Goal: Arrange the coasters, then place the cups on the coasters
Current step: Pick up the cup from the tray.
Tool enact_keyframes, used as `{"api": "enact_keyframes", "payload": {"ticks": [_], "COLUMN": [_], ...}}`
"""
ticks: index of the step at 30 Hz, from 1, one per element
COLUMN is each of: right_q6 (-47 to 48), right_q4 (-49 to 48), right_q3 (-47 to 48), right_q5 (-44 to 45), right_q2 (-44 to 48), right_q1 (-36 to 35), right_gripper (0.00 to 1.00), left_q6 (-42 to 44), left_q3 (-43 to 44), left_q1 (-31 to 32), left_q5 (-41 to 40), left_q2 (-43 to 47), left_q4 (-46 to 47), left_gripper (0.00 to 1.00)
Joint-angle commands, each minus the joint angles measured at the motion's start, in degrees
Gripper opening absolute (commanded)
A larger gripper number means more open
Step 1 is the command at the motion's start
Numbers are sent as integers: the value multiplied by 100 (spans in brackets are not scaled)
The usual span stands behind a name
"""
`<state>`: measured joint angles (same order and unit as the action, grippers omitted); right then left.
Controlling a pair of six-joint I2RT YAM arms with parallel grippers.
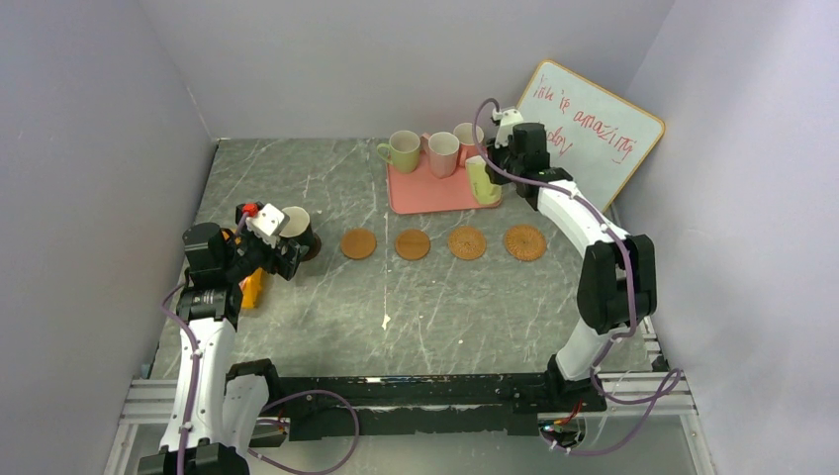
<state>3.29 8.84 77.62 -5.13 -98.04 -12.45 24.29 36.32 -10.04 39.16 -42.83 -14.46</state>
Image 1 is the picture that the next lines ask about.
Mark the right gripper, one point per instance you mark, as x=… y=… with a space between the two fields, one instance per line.
x=496 y=146

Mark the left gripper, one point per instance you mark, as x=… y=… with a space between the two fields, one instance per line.
x=283 y=266

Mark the green mug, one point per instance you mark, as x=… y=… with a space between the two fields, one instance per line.
x=484 y=191
x=401 y=151

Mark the black mug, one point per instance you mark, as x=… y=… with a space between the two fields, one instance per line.
x=299 y=229

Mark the light wooden coaster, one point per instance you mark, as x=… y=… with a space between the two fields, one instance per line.
x=358 y=244
x=412 y=244

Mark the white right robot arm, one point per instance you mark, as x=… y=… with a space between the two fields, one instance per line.
x=617 y=284

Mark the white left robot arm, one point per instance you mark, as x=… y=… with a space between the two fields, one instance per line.
x=217 y=403

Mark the yellow plastic bin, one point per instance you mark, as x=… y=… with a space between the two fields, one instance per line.
x=251 y=286

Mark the pink mug back right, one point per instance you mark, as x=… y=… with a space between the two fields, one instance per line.
x=469 y=136

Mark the pink mug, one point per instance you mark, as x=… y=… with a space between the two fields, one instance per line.
x=469 y=136
x=441 y=149

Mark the pink mug centre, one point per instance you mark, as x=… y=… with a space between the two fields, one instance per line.
x=441 y=149

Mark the pink serving tray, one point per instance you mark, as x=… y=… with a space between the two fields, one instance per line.
x=420 y=192

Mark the whiteboard with red writing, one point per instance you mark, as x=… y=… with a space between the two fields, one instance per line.
x=596 y=136

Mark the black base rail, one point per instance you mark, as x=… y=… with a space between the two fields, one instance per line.
x=515 y=403

